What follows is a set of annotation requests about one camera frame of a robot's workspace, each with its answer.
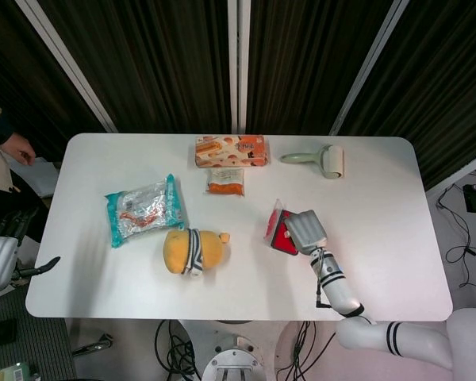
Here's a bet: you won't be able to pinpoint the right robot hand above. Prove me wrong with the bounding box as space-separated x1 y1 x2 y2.
283 209 328 256

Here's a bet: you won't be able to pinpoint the silver white robot base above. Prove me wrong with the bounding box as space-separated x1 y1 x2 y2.
177 319 338 381

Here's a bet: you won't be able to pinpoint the red packaged box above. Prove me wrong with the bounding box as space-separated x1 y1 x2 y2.
263 198 302 256

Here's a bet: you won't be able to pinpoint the black flat device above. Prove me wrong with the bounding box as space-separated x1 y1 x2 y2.
0 318 19 349

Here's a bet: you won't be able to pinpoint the green lint roller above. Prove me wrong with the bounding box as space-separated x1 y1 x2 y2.
279 144 347 180

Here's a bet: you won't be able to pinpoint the white paper sheet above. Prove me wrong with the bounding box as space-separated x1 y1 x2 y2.
9 156 61 199

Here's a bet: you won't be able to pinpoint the small orange snack packet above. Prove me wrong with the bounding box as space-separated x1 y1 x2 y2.
205 167 246 197

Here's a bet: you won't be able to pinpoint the bystander in beige coat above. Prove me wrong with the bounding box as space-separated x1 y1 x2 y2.
0 94 44 243

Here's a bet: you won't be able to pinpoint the orange snack box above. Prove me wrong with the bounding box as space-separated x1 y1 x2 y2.
194 135 271 170

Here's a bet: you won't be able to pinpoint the green yellow box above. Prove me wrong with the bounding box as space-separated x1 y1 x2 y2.
0 360 41 381

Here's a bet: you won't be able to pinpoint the yellow plush toy striped scarf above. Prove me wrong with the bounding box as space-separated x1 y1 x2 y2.
162 227 232 281

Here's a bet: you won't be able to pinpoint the chrome metal leg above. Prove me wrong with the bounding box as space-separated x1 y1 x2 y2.
71 333 114 356

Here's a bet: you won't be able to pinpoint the teal silver snack bag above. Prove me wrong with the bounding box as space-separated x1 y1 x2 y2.
104 173 188 250

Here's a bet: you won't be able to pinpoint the black curtain panel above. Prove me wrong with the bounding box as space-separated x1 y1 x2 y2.
339 0 476 191
247 0 394 136
0 0 106 160
33 0 232 134

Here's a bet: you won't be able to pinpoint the black cable bundle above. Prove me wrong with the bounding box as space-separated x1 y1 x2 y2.
288 319 338 381
154 319 202 381

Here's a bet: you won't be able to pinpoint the black floor cables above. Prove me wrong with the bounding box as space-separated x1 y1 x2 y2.
436 166 476 287

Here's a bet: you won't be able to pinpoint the white partition post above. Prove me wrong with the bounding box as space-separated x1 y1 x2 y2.
328 0 406 137
226 0 252 134
14 0 118 134

